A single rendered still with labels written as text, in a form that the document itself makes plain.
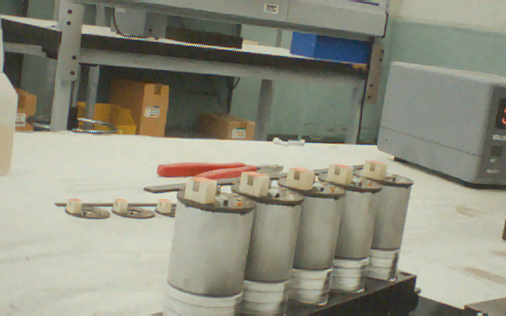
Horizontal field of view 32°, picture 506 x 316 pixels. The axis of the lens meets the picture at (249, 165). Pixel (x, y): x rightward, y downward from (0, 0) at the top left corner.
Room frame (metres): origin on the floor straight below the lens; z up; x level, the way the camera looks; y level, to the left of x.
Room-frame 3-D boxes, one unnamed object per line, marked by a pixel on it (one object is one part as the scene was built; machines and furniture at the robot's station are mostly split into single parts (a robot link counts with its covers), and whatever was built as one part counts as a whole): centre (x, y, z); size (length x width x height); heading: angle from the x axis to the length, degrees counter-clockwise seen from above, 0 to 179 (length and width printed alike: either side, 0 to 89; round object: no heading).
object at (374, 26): (3.15, 0.08, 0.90); 1.30 x 0.06 x 0.12; 128
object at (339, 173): (0.34, -0.04, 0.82); 0.01 x 0.01 x 0.01; 55
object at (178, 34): (3.26, 0.23, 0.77); 0.24 x 0.16 x 0.04; 127
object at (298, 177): (0.31, -0.02, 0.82); 0.01 x 0.01 x 0.01; 55
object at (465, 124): (0.85, -0.21, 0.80); 0.15 x 0.12 x 0.10; 27
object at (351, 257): (0.34, -0.04, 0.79); 0.02 x 0.02 x 0.05
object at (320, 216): (0.32, -0.02, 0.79); 0.02 x 0.02 x 0.05
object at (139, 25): (3.07, 0.44, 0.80); 0.15 x 0.12 x 0.10; 57
